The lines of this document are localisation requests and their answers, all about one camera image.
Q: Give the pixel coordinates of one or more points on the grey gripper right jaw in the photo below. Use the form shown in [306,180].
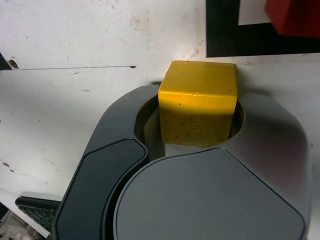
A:
[225,195]

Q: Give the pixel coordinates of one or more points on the yellow cube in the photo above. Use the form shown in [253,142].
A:
[197,100]

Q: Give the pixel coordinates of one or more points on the black tape square outline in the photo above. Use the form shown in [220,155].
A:
[221,30]

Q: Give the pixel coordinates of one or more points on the red cube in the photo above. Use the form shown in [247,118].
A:
[295,17]

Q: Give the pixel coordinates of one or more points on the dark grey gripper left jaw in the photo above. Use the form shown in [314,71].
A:
[100,180]

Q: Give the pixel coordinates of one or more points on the dark grey ribbed panel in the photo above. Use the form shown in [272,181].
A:
[40,210]

